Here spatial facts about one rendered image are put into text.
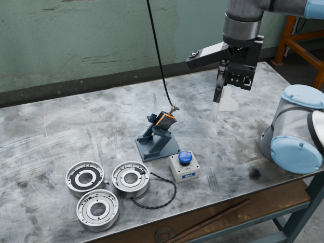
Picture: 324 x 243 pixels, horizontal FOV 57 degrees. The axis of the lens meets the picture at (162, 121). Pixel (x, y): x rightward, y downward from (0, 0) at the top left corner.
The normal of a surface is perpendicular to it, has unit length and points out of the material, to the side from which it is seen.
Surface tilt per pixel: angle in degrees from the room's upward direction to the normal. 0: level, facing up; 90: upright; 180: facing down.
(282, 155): 96
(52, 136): 0
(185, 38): 90
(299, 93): 7
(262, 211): 0
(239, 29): 89
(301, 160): 96
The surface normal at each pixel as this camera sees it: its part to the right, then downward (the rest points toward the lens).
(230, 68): -0.33, 0.63
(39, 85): 0.32, 0.64
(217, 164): 0.02, -0.73
